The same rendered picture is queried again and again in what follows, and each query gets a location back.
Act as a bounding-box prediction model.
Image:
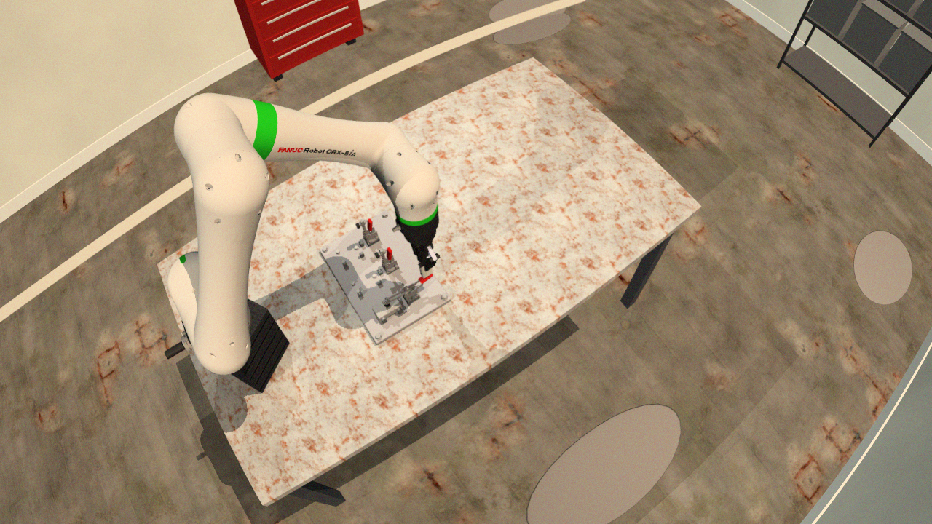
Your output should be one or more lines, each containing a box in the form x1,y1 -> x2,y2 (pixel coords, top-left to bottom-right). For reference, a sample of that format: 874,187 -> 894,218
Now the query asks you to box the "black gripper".
404,230 -> 440,278

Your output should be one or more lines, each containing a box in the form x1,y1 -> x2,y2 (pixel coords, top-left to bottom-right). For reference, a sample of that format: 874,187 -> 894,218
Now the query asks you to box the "toggle clamp with red handle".
374,247 -> 399,274

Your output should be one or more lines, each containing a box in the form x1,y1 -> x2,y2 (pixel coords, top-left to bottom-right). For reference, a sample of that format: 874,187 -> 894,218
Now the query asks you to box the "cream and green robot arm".
165,93 -> 440,375

